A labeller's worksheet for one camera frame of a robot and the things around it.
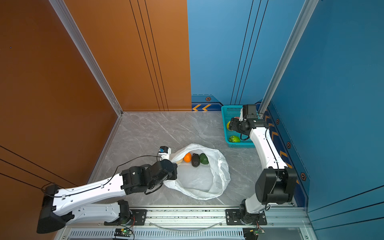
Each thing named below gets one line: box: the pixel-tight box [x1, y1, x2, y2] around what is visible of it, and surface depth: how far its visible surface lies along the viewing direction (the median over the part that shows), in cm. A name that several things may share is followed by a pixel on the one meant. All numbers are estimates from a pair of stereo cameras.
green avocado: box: [199, 153, 209, 165], surface depth 91 cm
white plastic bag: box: [163, 143, 231, 200], surface depth 82 cm
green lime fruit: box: [229, 135, 241, 143], surface depth 98 cm
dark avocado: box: [191, 153, 200, 168], surface depth 91 cm
